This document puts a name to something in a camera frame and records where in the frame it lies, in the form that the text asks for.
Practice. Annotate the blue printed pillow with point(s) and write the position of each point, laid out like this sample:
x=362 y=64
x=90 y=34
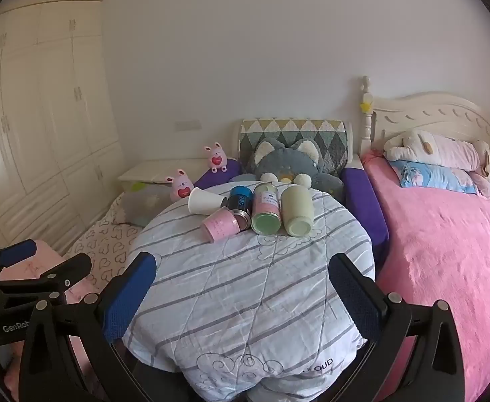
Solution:
x=433 y=176

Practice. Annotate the white carved headboard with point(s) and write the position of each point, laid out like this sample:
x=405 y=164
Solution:
x=437 y=113

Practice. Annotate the heart patterned sheet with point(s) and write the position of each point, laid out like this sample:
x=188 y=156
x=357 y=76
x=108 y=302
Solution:
x=102 y=247

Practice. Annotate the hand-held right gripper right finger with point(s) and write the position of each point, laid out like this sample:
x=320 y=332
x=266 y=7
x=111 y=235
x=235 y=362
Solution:
x=353 y=301

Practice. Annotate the white striped quilt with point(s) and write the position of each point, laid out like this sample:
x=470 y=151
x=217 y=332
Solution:
x=245 y=284

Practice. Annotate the pink fleece blanket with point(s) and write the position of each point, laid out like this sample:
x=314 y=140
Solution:
x=437 y=238

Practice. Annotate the clear storage box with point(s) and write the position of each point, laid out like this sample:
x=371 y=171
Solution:
x=144 y=203

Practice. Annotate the pink bunny plush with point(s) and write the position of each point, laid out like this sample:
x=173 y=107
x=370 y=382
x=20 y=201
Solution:
x=216 y=160
x=182 y=188

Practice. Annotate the diamond patterned quilted cushion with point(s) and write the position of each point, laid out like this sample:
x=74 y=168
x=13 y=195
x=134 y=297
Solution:
x=295 y=130

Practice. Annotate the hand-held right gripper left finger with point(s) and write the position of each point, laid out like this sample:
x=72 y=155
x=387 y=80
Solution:
x=130 y=297

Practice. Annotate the white dog plush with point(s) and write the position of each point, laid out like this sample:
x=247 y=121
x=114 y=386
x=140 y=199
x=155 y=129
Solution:
x=437 y=150

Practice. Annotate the blue and black can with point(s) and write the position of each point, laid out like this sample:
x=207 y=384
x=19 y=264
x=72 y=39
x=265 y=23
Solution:
x=239 y=197

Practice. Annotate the pink cup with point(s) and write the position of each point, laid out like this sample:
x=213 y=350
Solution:
x=220 y=225

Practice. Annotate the yellow flower ornament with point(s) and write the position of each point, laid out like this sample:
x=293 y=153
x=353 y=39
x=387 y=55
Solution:
x=367 y=104

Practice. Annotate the purple bed bumper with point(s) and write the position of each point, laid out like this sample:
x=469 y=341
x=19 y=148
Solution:
x=211 y=178
x=362 y=201

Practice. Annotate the white nightstand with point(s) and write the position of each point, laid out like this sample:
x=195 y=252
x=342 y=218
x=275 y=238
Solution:
x=161 y=169

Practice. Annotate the cream wardrobe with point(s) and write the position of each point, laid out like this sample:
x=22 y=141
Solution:
x=40 y=113

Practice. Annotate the pink cloth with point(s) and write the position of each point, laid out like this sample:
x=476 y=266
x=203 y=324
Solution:
x=50 y=255

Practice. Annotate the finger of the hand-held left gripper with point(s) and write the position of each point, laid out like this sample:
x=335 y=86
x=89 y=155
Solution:
x=17 y=252
x=67 y=269

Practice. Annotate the pink and green can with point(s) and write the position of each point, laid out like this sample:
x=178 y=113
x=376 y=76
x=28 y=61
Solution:
x=266 y=207

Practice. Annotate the white paper cup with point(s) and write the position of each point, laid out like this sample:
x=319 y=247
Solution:
x=201 y=201

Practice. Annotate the pale green bottle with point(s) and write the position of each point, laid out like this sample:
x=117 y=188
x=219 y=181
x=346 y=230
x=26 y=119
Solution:
x=297 y=209

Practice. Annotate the grey cat plush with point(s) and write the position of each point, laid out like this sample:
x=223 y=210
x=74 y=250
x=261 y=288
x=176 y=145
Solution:
x=284 y=161

